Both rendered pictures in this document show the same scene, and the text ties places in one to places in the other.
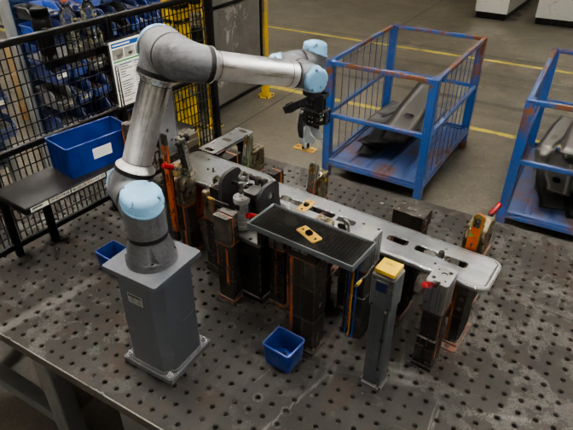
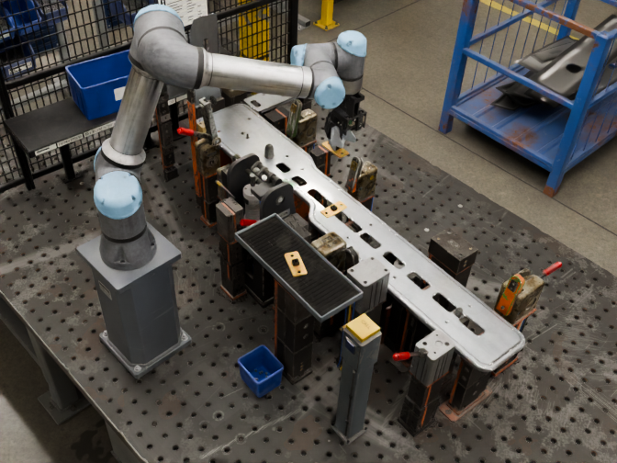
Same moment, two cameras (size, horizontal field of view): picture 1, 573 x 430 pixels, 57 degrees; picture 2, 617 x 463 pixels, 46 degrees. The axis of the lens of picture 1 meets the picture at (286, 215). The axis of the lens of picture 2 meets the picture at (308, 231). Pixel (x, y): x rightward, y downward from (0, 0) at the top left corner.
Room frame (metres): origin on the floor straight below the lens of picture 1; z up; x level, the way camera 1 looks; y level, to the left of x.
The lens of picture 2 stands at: (0.02, -0.41, 2.54)
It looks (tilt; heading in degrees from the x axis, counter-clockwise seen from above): 44 degrees down; 14
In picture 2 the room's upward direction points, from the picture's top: 3 degrees clockwise
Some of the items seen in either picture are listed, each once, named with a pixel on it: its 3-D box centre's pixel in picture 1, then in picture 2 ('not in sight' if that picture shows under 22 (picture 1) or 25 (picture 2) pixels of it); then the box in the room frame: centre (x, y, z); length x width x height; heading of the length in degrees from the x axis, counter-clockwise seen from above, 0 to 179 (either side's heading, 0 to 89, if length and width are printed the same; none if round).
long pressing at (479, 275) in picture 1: (311, 207); (340, 213); (1.69, -0.10, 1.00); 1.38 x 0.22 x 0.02; 55
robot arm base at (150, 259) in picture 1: (149, 244); (126, 237); (1.25, 0.40, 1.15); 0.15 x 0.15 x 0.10
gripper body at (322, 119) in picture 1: (314, 107); (347, 107); (1.67, -0.09, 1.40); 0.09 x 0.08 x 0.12; 54
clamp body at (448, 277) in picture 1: (433, 320); (425, 385); (1.21, -0.46, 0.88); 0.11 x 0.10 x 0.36; 145
